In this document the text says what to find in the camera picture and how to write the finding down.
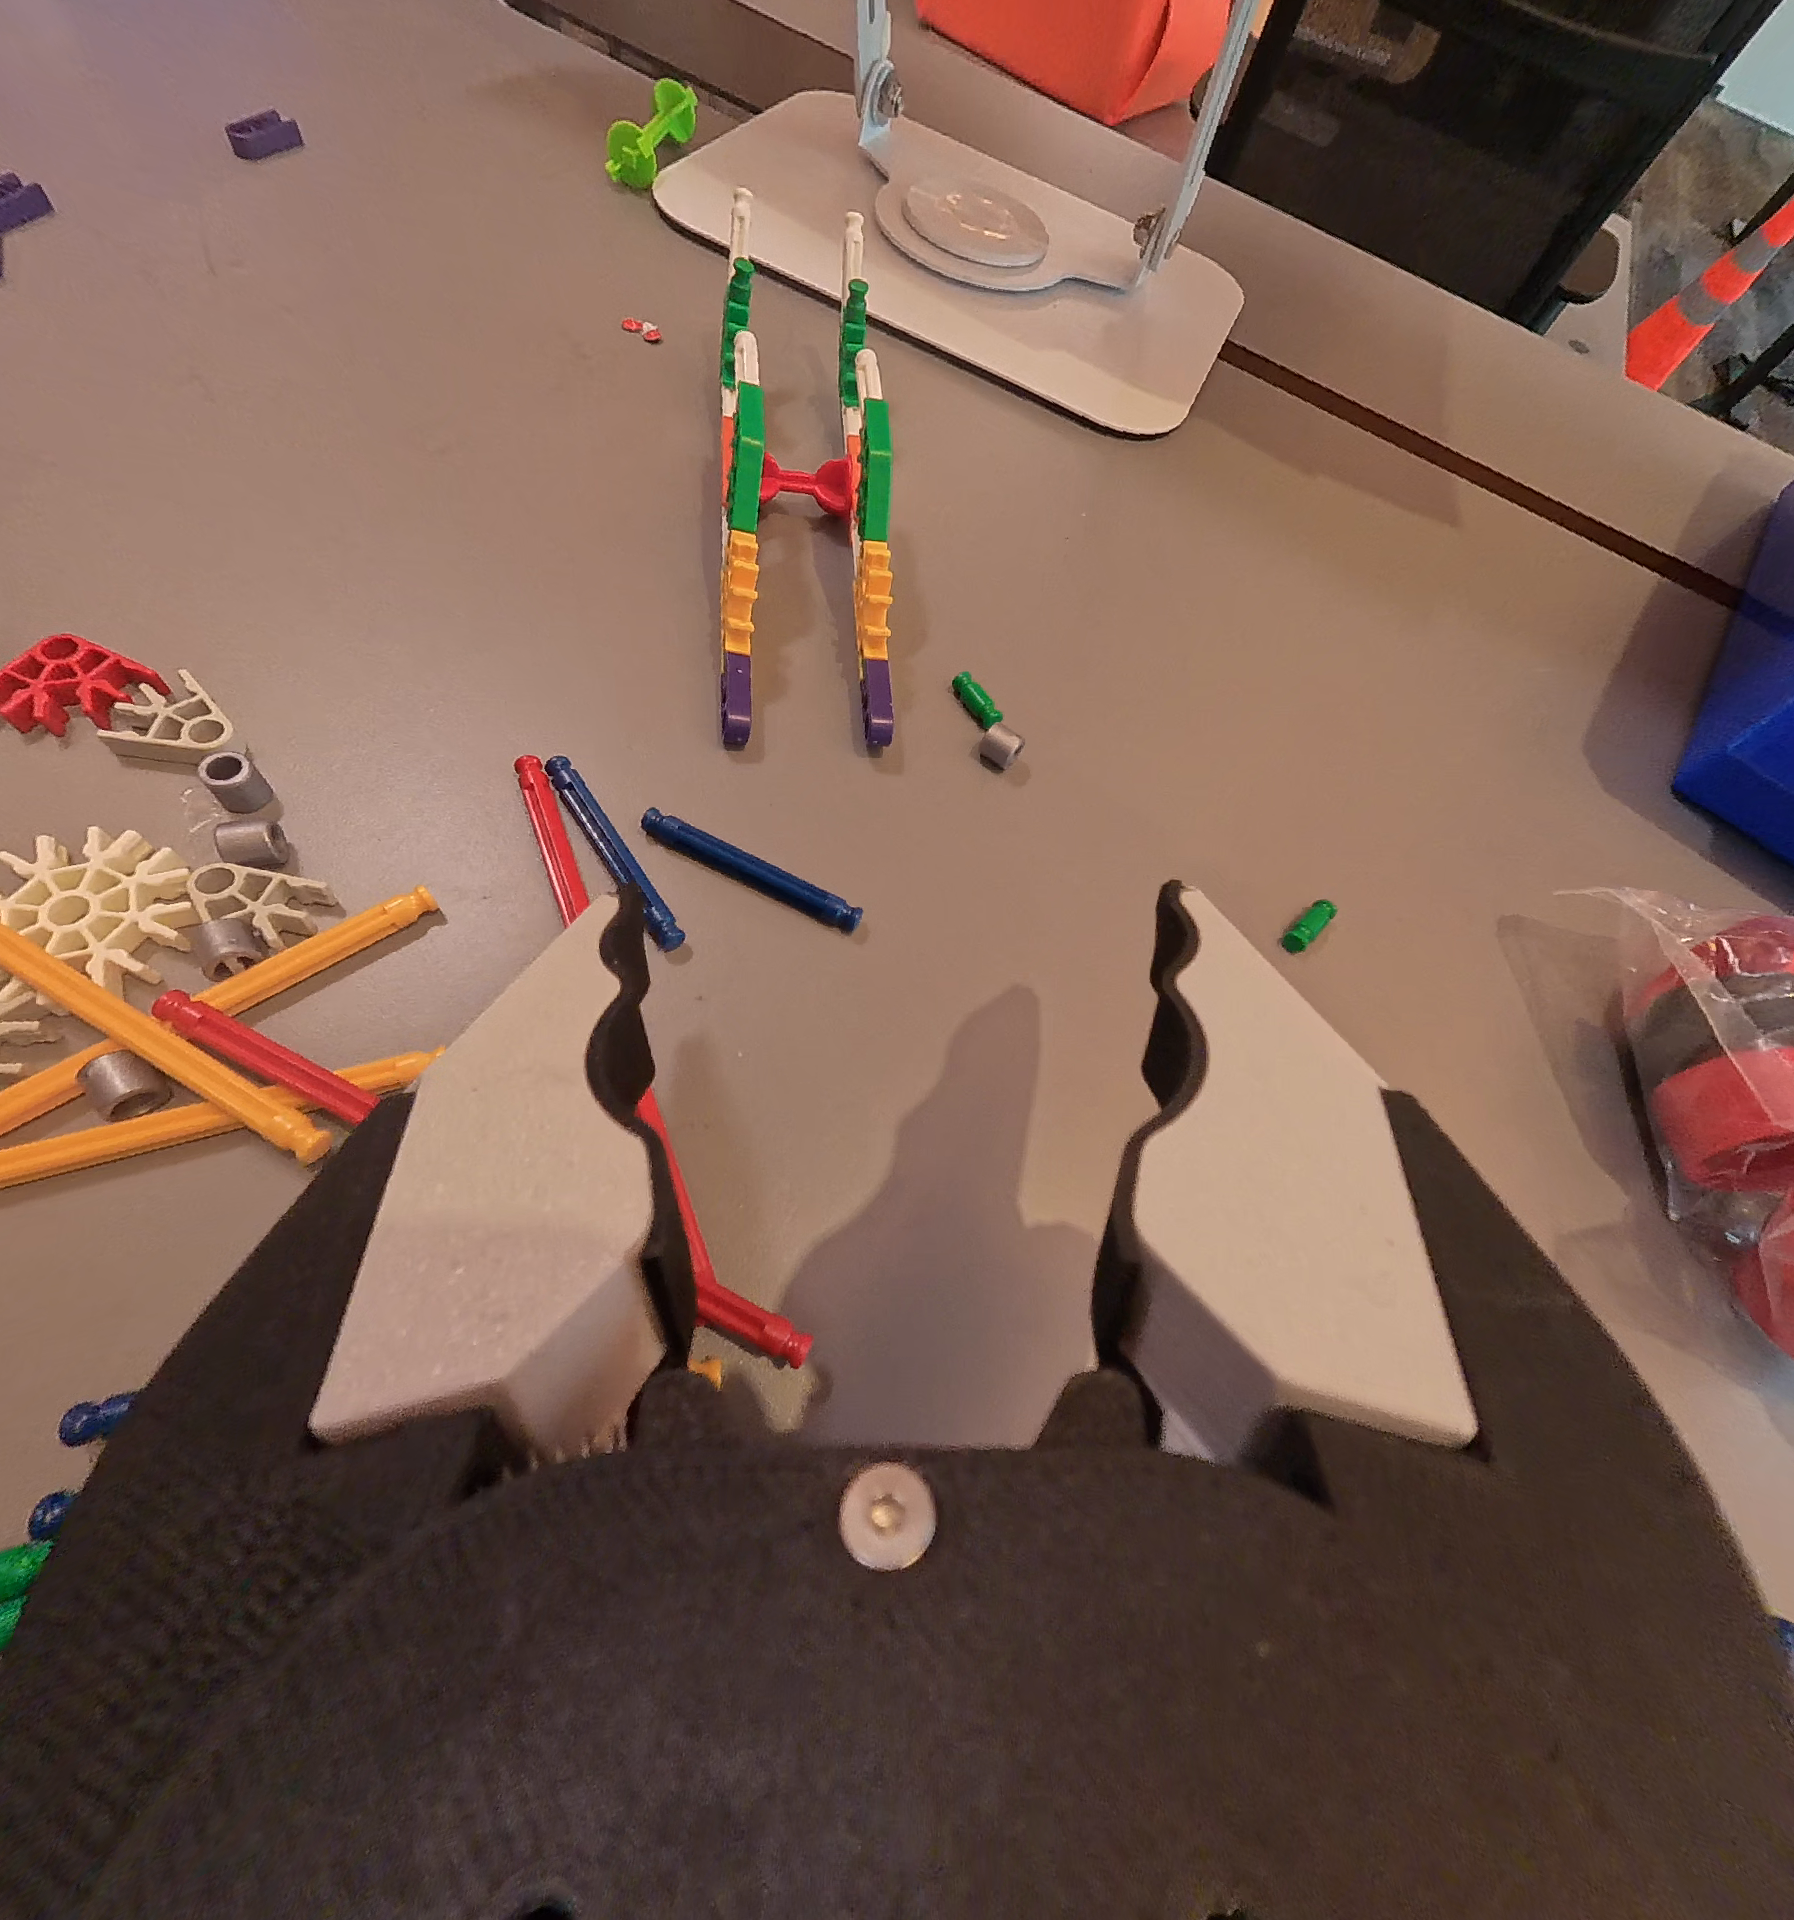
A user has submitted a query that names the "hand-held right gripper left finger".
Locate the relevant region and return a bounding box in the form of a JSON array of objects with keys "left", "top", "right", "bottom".
[{"left": 305, "top": 886, "right": 697, "bottom": 1447}]

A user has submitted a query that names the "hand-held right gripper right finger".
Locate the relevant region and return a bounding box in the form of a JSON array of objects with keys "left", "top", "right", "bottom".
[{"left": 1094, "top": 880, "right": 1485, "bottom": 1467}]

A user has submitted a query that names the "toy rail assembly with spool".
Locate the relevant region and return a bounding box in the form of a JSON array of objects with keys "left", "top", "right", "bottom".
[{"left": 760, "top": 212, "right": 904, "bottom": 752}]

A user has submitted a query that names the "red toy rod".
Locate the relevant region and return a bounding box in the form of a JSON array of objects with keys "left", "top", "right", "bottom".
[
  {"left": 514, "top": 752, "right": 814, "bottom": 1371},
  {"left": 151, "top": 987, "right": 382, "bottom": 1126}
]

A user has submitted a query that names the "yellow toy rod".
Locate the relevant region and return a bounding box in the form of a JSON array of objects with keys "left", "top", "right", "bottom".
[
  {"left": 0, "top": 880, "right": 333, "bottom": 1166},
  {"left": 0, "top": 1049, "right": 444, "bottom": 1207},
  {"left": 0, "top": 886, "right": 443, "bottom": 1166}
]

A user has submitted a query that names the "clear bag of red wheels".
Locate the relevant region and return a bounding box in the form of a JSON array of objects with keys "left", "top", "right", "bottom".
[{"left": 1553, "top": 886, "right": 1794, "bottom": 1402}]

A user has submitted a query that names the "white snowflake toy connector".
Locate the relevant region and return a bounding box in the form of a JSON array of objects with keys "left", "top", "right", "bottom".
[{"left": 0, "top": 827, "right": 194, "bottom": 995}]

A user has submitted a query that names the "blue plastic bin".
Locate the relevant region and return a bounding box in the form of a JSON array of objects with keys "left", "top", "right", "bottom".
[{"left": 1671, "top": 427, "right": 1794, "bottom": 908}]

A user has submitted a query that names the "orange white traffic cone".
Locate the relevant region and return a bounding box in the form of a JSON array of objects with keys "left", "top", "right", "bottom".
[{"left": 1621, "top": 176, "right": 1794, "bottom": 397}]

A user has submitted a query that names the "lime green toy spool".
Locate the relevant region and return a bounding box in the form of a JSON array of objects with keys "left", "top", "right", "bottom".
[{"left": 605, "top": 79, "right": 700, "bottom": 195}]

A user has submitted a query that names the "orange plastic bin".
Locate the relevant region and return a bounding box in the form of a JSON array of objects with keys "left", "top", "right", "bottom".
[{"left": 916, "top": 0, "right": 1232, "bottom": 131}]

